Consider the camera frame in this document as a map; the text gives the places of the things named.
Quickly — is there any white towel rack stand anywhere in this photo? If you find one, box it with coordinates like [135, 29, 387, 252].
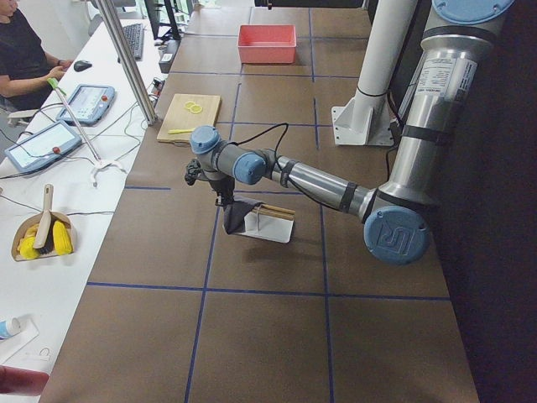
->
[239, 204, 295, 243]

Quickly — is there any teach pendant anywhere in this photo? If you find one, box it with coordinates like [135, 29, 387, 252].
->
[68, 84, 116, 127]
[4, 121, 82, 173]

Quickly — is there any far teach pendant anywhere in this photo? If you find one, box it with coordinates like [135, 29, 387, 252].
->
[68, 84, 116, 127]

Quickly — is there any black power box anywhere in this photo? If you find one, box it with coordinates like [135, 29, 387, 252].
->
[159, 40, 180, 74]

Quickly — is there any bamboo cutting board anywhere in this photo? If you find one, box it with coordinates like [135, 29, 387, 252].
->
[156, 94, 221, 146]

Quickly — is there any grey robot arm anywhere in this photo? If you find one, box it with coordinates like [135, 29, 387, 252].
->
[185, 1, 514, 264]

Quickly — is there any near teach pendant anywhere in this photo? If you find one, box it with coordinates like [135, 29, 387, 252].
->
[4, 121, 82, 173]

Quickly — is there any grey pink cleaning cloth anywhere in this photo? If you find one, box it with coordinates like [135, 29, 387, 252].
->
[223, 196, 263, 234]

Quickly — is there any white blue tube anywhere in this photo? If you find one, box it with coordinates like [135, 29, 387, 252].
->
[0, 317, 22, 341]

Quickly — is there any yellow plastic knife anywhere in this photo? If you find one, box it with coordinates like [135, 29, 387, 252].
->
[167, 128, 195, 134]

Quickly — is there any aluminium frame post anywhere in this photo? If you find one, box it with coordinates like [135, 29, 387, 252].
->
[96, 0, 158, 126]

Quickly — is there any black computer mouse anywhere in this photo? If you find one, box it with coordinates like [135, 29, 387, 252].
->
[73, 60, 92, 72]

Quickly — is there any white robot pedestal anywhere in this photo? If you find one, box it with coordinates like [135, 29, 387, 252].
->
[331, 0, 418, 146]

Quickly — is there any silver grabber stick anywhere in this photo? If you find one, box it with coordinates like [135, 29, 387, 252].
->
[47, 78, 126, 187]

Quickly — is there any yellow toy corn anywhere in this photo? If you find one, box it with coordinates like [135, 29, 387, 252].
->
[53, 220, 73, 255]

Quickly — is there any pink plastic bin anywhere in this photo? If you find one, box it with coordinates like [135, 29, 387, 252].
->
[237, 24, 297, 64]

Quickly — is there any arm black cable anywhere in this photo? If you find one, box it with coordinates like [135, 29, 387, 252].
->
[232, 122, 404, 211]

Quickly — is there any seated person black shirt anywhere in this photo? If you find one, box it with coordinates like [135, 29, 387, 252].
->
[1, 1, 73, 111]

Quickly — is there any black keyboard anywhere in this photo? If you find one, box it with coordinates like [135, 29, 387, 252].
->
[123, 23, 144, 61]

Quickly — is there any wooden dustpan with brush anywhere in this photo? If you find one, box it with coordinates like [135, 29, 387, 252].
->
[11, 184, 76, 261]

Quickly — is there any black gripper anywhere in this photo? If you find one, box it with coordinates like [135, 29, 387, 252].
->
[209, 175, 235, 207]

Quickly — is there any red cylinder object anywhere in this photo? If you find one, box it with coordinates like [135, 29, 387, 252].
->
[1, 365, 50, 396]

